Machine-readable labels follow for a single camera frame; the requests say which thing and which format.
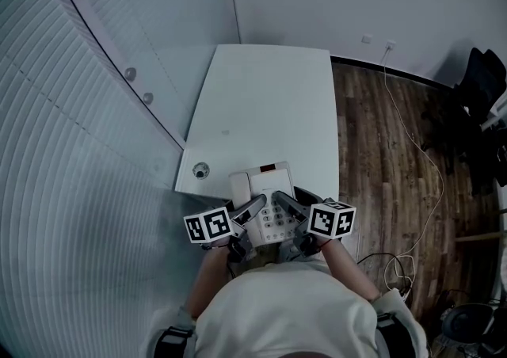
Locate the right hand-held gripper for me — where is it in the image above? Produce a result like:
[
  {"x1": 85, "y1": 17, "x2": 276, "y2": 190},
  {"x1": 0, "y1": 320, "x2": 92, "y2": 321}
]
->
[{"x1": 274, "y1": 186, "x2": 357, "y2": 262}]

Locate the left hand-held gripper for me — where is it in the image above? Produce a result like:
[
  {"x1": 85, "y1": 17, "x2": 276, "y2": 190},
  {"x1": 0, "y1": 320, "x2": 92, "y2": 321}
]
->
[{"x1": 183, "y1": 194, "x2": 268, "y2": 265}]

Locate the white telephone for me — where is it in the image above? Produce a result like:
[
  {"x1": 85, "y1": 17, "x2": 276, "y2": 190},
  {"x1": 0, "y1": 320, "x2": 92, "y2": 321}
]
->
[{"x1": 228, "y1": 161, "x2": 303, "y2": 249}]

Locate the person's right forearm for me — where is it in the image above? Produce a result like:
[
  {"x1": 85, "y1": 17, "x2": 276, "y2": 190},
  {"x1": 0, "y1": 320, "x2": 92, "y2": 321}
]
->
[{"x1": 316, "y1": 237, "x2": 382, "y2": 303}]

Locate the person's left forearm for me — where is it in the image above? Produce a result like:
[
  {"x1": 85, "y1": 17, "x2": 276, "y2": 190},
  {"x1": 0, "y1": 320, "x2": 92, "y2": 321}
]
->
[{"x1": 185, "y1": 244, "x2": 231, "y2": 318}]

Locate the white table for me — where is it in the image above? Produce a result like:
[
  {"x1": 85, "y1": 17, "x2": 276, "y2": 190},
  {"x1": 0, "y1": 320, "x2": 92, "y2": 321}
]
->
[{"x1": 173, "y1": 44, "x2": 342, "y2": 270}]

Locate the person's white shirt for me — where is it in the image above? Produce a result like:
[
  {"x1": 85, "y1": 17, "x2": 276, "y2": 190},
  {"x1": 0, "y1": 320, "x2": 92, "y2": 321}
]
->
[{"x1": 141, "y1": 260, "x2": 433, "y2": 358}]

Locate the black office chair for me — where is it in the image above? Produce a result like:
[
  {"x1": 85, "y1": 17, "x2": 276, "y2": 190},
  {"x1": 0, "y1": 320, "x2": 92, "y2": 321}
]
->
[{"x1": 419, "y1": 47, "x2": 507, "y2": 199}]

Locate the black round device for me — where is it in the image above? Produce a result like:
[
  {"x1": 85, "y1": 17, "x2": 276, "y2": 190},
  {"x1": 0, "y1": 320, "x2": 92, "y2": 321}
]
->
[{"x1": 440, "y1": 302, "x2": 497, "y2": 346}]

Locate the round cable grommet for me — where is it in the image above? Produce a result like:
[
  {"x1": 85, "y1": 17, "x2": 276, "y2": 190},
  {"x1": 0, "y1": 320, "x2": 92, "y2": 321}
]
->
[{"x1": 192, "y1": 162, "x2": 212, "y2": 181}]

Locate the black cable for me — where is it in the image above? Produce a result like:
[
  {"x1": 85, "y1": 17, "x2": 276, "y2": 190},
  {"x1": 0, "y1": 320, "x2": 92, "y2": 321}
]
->
[{"x1": 355, "y1": 252, "x2": 410, "y2": 290}]

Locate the long white cable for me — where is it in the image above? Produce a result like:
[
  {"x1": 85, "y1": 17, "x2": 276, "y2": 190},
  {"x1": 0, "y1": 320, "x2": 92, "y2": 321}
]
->
[{"x1": 382, "y1": 46, "x2": 446, "y2": 291}]

